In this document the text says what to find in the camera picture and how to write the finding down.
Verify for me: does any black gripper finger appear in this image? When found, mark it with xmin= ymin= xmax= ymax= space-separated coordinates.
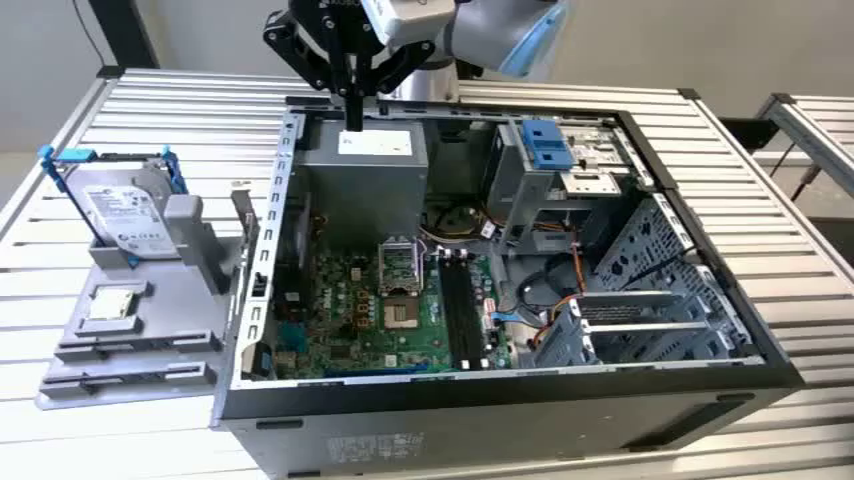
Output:
xmin=261 ymin=11 xmax=358 ymax=132
xmin=354 ymin=41 xmax=436 ymax=132

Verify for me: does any blue disk bay latch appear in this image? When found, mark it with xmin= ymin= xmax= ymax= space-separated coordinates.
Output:
xmin=523 ymin=119 xmax=568 ymax=170

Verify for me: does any grey power supply unit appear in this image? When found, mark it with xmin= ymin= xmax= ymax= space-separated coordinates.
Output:
xmin=296 ymin=119 xmax=428 ymax=241

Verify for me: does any round black fan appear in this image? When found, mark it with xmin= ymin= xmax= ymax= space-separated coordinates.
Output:
xmin=432 ymin=204 xmax=486 ymax=236

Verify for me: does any thin locking lever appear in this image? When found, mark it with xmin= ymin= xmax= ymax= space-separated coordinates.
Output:
xmin=415 ymin=237 xmax=432 ymax=294

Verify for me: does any metal socket cover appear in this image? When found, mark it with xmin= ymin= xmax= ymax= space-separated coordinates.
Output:
xmin=376 ymin=234 xmax=428 ymax=296

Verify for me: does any hard disk in blue carrier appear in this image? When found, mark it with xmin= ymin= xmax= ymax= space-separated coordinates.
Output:
xmin=36 ymin=144 xmax=192 ymax=266

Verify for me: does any CPU socket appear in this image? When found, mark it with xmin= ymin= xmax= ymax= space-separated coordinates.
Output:
xmin=379 ymin=297 xmax=426 ymax=331

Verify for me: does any green motherboard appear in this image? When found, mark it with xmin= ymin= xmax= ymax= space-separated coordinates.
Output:
xmin=272 ymin=244 xmax=515 ymax=379

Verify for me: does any black table connector block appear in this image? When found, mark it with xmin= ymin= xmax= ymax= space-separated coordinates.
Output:
xmin=717 ymin=117 xmax=779 ymax=151

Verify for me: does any grey parts rack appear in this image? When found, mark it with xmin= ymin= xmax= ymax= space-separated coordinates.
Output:
xmin=32 ymin=194 xmax=252 ymax=411

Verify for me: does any silver CPU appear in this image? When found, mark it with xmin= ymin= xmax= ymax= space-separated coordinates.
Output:
xmin=85 ymin=287 xmax=139 ymax=321

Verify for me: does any blue expansion slot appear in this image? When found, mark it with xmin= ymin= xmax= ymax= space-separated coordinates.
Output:
xmin=326 ymin=363 xmax=430 ymax=377

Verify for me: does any metal slat side table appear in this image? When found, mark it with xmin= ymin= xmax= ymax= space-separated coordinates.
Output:
xmin=753 ymin=92 xmax=854 ymax=169

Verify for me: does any silver expansion slot cover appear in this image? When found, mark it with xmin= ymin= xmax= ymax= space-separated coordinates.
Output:
xmin=579 ymin=321 xmax=710 ymax=335

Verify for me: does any black and grey PC case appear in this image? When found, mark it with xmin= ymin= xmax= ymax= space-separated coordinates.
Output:
xmin=209 ymin=94 xmax=809 ymax=480

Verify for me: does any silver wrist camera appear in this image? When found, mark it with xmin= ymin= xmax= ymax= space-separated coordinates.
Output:
xmin=363 ymin=0 xmax=459 ymax=46

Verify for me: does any black upright post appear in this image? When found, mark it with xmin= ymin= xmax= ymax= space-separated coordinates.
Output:
xmin=89 ymin=0 xmax=161 ymax=71

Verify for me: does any yellow and white wire bundle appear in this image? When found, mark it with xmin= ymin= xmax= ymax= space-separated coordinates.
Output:
xmin=418 ymin=219 xmax=499 ymax=247

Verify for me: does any graphics card with metal bracket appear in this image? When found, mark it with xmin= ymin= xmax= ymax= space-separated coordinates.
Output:
xmin=229 ymin=187 xmax=266 ymax=301

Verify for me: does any orange wire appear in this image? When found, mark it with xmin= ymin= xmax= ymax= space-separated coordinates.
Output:
xmin=571 ymin=240 xmax=590 ymax=296

